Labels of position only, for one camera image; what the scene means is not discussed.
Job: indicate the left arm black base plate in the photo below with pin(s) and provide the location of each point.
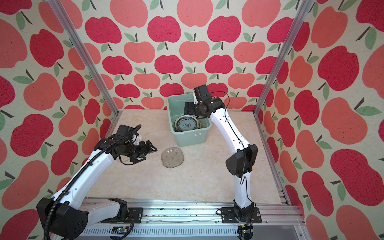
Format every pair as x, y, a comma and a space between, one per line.
132, 215

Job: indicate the aluminium frame post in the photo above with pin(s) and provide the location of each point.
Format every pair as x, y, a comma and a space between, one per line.
301, 15
71, 31

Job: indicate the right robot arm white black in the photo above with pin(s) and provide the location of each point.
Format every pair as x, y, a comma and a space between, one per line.
242, 160

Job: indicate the right aluminium frame post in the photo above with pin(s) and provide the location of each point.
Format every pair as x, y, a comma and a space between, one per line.
301, 15

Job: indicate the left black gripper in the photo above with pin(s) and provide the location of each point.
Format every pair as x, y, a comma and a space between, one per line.
144, 150

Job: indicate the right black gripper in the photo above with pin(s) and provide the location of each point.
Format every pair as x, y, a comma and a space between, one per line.
188, 108

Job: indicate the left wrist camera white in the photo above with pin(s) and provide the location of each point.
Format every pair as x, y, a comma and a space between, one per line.
136, 138

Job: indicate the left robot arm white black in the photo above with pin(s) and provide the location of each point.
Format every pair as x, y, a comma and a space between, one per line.
61, 214

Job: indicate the blue white patterned plate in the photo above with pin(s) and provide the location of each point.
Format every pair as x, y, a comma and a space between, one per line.
186, 123

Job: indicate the grey clear glass plate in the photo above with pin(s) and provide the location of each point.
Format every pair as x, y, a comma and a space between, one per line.
172, 157

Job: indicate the left aluminium frame post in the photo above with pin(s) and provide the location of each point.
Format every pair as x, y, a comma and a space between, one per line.
71, 31

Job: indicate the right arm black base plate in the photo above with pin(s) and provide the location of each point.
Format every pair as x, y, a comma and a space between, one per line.
240, 216

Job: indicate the light green plastic bin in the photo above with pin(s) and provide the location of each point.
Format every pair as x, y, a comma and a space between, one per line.
175, 105

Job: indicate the front aluminium rail base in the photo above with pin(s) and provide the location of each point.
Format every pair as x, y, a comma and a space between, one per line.
167, 220

